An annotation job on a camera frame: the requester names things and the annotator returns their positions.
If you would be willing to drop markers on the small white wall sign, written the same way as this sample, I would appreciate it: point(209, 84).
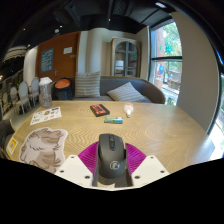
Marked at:
point(67, 50)

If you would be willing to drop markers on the upright striped cushion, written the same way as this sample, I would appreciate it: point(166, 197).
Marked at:
point(87, 85)

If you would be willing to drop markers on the black bag orange top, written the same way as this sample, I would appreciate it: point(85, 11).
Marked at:
point(63, 88)

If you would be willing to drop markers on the black computer mouse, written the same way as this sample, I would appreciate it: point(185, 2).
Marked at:
point(112, 156)

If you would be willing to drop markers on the group of white chairs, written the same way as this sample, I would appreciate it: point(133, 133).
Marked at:
point(24, 95)

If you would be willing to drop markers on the small green teal pack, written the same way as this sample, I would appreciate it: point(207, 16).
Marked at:
point(113, 119)

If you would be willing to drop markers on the black box orange label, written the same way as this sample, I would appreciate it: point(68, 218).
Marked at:
point(99, 110)

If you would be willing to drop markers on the arched glass-door cabinet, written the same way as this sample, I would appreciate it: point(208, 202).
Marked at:
point(125, 58)

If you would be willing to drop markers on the blue poster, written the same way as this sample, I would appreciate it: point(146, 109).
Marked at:
point(47, 60)

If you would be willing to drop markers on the small white pink tube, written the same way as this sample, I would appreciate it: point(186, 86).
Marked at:
point(128, 108)

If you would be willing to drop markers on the white sticker sheet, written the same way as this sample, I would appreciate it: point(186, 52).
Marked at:
point(46, 115)

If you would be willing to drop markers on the brown wooden door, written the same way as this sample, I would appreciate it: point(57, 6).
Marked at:
point(65, 65)

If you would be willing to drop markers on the clear shaker bottle white lid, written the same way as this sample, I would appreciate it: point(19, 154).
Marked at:
point(45, 95)

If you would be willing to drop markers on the large black-framed window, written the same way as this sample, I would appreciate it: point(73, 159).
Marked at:
point(166, 60)

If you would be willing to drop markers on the dark tufted armchair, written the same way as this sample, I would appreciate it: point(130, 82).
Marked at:
point(5, 131)

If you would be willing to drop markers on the flat-lying striped cushion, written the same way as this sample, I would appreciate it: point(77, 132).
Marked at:
point(126, 93)

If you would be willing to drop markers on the grey curved sofa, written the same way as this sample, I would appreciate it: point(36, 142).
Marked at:
point(146, 88)

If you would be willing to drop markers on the yellow square code card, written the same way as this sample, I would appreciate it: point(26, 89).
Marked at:
point(12, 146)

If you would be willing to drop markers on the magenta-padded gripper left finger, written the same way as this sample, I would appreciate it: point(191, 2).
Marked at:
point(71, 170)

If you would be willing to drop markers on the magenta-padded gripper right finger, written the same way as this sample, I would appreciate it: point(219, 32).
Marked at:
point(150, 170)

